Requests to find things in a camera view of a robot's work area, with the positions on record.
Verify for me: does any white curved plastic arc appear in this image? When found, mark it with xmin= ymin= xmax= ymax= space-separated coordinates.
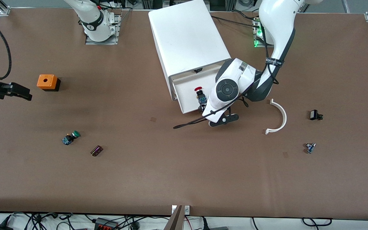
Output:
xmin=265 ymin=99 xmax=288 ymax=135

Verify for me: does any black base cable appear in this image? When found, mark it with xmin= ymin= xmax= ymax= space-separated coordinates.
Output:
xmin=210 ymin=15 xmax=261 ymax=28

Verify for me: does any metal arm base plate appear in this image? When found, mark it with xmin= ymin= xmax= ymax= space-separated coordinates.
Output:
xmin=254 ymin=18 xmax=267 ymax=48
xmin=85 ymin=14 xmax=121 ymax=45

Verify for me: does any orange button box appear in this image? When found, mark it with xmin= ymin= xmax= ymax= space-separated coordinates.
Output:
xmin=37 ymin=74 xmax=61 ymax=92

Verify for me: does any black orange power strip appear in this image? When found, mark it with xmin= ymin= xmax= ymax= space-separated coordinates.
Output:
xmin=94 ymin=218 xmax=119 ymax=230

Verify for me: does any grey brown camera post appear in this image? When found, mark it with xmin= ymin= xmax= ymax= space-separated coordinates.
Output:
xmin=163 ymin=205 xmax=184 ymax=230

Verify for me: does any small metal bracket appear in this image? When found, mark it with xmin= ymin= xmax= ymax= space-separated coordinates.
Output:
xmin=171 ymin=205 xmax=190 ymax=215

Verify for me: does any green push button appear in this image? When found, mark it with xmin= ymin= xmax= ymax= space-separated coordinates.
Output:
xmin=62 ymin=130 xmax=81 ymax=146

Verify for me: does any red push button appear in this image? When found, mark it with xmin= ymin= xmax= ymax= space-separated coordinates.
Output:
xmin=194 ymin=86 xmax=208 ymax=111

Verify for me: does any white drawer with black handle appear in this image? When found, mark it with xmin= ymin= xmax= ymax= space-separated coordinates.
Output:
xmin=170 ymin=61 xmax=231 ymax=80

